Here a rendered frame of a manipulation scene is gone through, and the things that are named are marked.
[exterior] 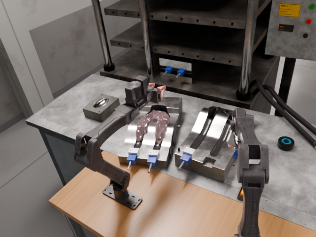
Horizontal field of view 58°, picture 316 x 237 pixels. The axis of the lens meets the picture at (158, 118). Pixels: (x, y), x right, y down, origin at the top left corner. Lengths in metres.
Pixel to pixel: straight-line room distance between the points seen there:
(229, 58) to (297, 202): 1.00
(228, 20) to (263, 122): 0.65
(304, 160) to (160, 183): 0.73
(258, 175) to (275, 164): 0.60
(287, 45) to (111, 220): 1.39
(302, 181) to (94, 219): 0.97
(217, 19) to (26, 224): 2.05
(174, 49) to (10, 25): 1.72
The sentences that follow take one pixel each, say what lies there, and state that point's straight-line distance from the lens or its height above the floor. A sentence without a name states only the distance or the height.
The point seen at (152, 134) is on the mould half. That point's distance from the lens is 1.57.
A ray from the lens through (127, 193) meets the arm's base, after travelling 1.39.
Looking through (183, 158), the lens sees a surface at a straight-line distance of 1.39.
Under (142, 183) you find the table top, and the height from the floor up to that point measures 0.80.
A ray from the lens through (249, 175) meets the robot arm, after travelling 0.96.
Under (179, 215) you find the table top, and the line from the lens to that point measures 1.32.
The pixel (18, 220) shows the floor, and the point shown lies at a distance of 2.63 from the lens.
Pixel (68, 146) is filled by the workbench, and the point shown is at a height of 0.64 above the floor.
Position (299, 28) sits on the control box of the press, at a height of 1.25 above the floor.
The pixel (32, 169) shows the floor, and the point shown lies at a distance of 2.98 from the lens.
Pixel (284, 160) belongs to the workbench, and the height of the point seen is 0.80.
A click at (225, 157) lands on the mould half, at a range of 1.42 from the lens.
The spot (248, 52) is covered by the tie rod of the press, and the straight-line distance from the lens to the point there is 1.84.
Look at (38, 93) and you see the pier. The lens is 3.48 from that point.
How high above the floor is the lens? 1.89
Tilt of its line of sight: 37 degrees down
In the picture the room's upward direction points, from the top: 6 degrees counter-clockwise
